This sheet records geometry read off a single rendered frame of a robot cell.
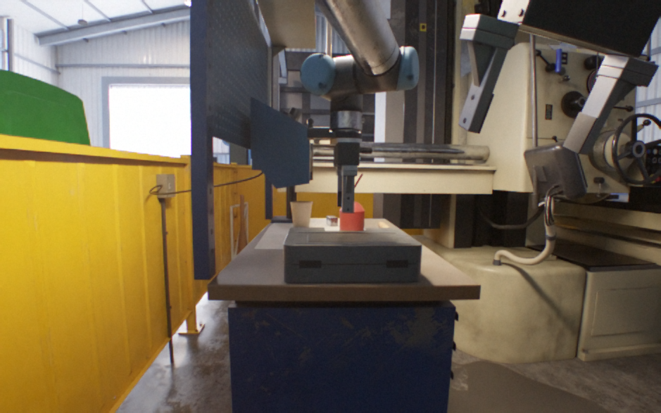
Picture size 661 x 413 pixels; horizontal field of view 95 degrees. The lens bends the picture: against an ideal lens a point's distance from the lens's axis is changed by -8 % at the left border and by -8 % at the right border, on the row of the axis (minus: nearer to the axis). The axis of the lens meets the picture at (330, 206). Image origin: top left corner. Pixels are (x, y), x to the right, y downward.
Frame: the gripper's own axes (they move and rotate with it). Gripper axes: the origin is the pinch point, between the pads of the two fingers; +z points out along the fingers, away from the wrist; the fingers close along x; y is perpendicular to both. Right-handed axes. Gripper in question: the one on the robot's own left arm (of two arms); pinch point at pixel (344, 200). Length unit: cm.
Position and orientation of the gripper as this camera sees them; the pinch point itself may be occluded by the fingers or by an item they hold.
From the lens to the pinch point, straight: 77.9
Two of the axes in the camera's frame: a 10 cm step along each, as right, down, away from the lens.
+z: -0.1, 10.0, 1.0
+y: 10.0, 0.1, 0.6
